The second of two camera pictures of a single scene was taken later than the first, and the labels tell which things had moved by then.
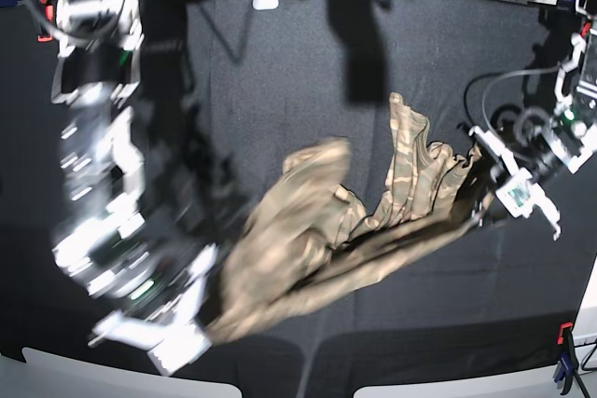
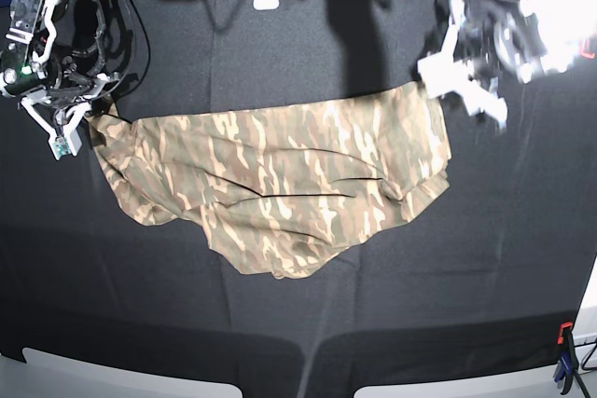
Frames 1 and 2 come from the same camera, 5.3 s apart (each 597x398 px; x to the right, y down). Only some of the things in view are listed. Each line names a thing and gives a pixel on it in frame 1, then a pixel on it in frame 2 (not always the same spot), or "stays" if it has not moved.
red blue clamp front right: x=567 y=362 stays
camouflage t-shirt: x=309 y=242 to x=281 y=186
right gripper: x=518 y=194 to x=448 y=72
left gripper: x=172 y=335 to x=59 y=110
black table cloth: x=235 y=78 stays
